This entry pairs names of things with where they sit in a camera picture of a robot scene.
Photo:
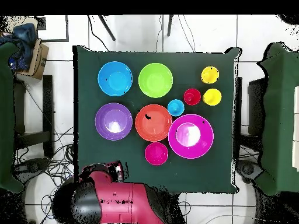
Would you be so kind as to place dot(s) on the yellow cup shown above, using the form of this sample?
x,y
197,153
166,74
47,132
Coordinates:
x,y
212,97
210,75

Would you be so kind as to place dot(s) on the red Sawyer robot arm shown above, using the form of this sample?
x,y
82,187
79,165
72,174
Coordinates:
x,y
121,203

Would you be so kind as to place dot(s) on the orange bowl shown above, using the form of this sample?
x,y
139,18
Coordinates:
x,y
153,127

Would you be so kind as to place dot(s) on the small pink bowl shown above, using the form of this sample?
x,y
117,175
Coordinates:
x,y
156,153

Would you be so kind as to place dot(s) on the blue cup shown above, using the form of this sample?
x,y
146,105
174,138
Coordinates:
x,y
176,107

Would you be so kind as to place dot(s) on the purple bowl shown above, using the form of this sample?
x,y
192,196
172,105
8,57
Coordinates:
x,y
113,121

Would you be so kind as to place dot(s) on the green bowl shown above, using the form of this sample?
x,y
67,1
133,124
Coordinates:
x,y
155,80

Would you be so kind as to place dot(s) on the red cup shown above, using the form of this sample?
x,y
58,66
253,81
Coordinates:
x,y
192,96

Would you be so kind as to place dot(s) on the large magenta bowl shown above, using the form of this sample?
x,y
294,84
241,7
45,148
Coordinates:
x,y
201,144

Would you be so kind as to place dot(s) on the blue bowl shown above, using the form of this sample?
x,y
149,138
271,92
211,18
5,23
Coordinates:
x,y
115,78

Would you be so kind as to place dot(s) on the dark green table cloth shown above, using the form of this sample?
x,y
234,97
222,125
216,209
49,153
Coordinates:
x,y
198,175

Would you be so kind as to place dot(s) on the black tripod leg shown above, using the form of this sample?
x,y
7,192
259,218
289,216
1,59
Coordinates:
x,y
107,28
169,25

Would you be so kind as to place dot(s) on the black framed board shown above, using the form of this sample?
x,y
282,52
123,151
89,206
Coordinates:
x,y
67,28

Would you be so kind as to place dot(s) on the cardboard box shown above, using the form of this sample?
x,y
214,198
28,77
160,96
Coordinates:
x,y
39,60

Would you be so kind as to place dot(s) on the green cloth side table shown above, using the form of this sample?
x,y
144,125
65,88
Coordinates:
x,y
5,116
280,116

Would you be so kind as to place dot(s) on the blue fabric bag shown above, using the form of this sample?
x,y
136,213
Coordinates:
x,y
24,44

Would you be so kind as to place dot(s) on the black stool frame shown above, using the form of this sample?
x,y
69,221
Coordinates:
x,y
255,105
48,105

